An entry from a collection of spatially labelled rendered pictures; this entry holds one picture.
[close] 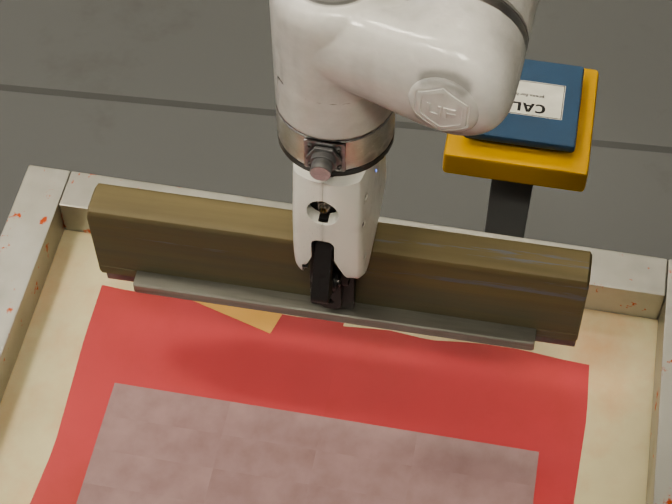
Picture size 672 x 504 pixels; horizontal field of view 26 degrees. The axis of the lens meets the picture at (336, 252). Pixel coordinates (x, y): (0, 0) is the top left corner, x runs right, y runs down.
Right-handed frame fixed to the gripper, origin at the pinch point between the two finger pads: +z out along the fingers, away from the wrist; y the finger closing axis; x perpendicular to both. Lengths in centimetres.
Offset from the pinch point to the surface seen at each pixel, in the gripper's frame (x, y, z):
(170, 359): 13.6, -1.4, 14.5
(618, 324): -21.8, 8.7, 14.8
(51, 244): 25.8, 6.8, 12.7
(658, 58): -34, 134, 110
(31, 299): 25.8, 1.2, 12.8
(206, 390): 10.1, -3.7, 14.5
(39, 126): 73, 97, 109
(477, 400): -11.3, -0.6, 14.7
